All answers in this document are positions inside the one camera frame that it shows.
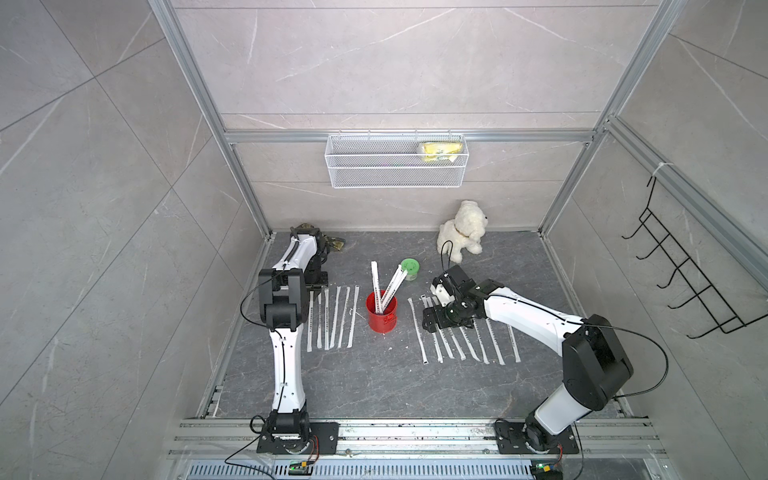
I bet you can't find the white straw thirteenth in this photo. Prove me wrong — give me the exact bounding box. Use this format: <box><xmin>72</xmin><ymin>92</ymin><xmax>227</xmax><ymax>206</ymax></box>
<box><xmin>316</xmin><ymin>290</ymin><xmax>323</xmax><ymax>350</ymax></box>

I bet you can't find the white straw eleventh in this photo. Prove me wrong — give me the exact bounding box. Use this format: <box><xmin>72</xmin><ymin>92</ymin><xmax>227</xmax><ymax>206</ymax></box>
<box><xmin>328</xmin><ymin>286</ymin><xmax>341</xmax><ymax>349</ymax></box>

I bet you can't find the bundle of white straws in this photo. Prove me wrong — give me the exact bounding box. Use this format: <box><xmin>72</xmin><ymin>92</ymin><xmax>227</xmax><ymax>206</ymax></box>
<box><xmin>370</xmin><ymin>260</ymin><xmax>408</xmax><ymax>315</ymax></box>

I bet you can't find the red cup container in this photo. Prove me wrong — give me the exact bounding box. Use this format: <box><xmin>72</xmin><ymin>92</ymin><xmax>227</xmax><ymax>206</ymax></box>
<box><xmin>366</xmin><ymin>293</ymin><xmax>398</xmax><ymax>334</ymax></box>

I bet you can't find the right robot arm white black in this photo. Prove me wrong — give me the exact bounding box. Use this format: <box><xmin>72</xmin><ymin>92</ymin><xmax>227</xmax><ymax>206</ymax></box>
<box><xmin>422</xmin><ymin>265</ymin><xmax>634</xmax><ymax>454</ymax></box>

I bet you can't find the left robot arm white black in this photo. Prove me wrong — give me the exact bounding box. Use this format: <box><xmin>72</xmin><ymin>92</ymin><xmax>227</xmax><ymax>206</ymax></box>
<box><xmin>257</xmin><ymin>224</ymin><xmax>328</xmax><ymax>455</ymax></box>

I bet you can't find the camouflage cloth piece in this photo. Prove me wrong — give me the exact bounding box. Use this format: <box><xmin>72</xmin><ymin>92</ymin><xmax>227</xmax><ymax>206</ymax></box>
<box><xmin>290</xmin><ymin>223</ymin><xmax>345</xmax><ymax>252</ymax></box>

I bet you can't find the green lid jar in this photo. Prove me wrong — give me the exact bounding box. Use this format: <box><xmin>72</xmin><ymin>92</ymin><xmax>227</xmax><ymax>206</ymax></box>
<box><xmin>401</xmin><ymin>258</ymin><xmax>420</xmax><ymax>281</ymax></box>

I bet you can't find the white plush dog toy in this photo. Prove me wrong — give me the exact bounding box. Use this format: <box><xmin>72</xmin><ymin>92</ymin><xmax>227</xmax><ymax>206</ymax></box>
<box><xmin>437</xmin><ymin>200</ymin><xmax>488</xmax><ymax>264</ymax></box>

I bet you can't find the yellow sponge in basket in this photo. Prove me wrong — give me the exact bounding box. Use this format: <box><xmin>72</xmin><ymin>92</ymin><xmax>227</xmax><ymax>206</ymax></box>
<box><xmin>417</xmin><ymin>142</ymin><xmax>464</xmax><ymax>163</ymax></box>

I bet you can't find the white wire mesh basket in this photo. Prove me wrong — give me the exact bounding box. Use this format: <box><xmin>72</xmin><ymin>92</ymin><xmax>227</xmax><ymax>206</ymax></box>
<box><xmin>324</xmin><ymin>133</ymin><xmax>469</xmax><ymax>189</ymax></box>

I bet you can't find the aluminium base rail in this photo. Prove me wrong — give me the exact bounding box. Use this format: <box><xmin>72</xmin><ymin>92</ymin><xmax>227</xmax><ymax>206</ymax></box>
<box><xmin>164</xmin><ymin>418</ymin><xmax>666</xmax><ymax>459</ymax></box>

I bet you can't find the black wire hook rack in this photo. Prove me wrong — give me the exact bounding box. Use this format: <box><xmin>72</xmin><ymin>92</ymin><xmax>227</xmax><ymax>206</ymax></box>
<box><xmin>621</xmin><ymin>176</ymin><xmax>767</xmax><ymax>340</ymax></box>

